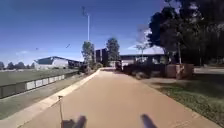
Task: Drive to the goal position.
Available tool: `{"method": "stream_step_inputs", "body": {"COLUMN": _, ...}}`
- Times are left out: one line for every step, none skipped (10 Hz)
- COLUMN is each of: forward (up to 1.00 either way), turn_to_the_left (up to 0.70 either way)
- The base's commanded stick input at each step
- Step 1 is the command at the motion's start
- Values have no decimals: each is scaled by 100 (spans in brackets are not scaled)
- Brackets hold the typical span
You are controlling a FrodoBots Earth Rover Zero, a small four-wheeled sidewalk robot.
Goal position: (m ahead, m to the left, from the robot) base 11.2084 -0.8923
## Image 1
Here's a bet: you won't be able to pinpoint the dark building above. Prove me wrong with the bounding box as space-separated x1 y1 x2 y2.
94 48 109 67

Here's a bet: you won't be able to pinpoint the leafy tree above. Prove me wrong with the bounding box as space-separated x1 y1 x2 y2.
80 40 97 69
105 37 121 63

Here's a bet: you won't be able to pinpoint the low flat-roofed building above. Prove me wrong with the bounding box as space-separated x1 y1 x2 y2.
114 53 171 68

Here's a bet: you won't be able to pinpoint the low bushes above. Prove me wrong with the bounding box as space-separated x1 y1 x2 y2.
78 62 103 75

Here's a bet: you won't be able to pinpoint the dark hedge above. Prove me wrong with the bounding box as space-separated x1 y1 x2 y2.
121 62 168 80

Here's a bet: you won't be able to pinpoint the red-brown paved path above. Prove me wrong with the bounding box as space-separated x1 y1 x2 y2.
18 67 224 128

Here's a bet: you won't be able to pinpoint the tall light pole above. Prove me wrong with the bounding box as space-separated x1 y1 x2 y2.
81 5 92 43

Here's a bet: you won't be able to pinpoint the white building with blue roof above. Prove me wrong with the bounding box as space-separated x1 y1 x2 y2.
33 55 84 71

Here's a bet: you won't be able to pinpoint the robot's own part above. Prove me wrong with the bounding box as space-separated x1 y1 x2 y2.
73 115 88 128
140 113 158 128

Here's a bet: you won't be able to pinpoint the low fence with white panels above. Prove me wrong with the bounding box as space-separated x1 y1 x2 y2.
0 70 81 100

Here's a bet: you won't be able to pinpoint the group of large dark trees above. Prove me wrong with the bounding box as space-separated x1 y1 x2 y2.
147 0 224 66

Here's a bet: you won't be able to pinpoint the pale concrete kerb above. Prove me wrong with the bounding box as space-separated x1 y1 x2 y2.
0 68 102 128

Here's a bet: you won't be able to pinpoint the grass field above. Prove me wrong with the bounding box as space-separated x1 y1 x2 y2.
0 68 79 88

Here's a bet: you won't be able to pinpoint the grass verge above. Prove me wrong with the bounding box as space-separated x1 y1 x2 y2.
156 73 224 128

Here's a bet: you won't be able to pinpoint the distant row of trees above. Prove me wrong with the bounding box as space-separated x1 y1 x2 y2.
0 60 36 71

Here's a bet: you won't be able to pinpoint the grey asphalt strip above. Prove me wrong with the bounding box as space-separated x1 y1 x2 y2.
0 73 88 121

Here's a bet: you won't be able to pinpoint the brick wall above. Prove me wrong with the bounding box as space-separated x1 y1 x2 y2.
164 63 195 80

